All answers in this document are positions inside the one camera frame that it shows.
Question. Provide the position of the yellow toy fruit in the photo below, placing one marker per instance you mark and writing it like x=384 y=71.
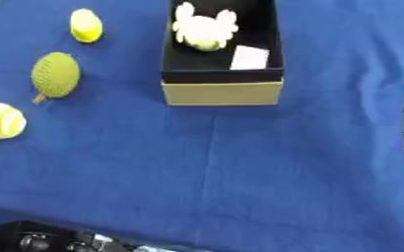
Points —
x=86 y=24

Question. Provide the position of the white soft toy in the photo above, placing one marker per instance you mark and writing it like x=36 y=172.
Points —
x=202 y=28

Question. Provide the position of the tan cardboard box black inside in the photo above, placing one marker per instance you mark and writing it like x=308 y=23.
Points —
x=223 y=93

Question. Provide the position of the green spiky toy durian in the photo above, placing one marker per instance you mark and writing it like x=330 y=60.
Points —
x=55 y=75

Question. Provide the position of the white card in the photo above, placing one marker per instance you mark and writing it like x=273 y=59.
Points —
x=249 y=58

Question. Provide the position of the yellow white striped toy ball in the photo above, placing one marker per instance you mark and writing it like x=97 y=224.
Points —
x=2 y=121

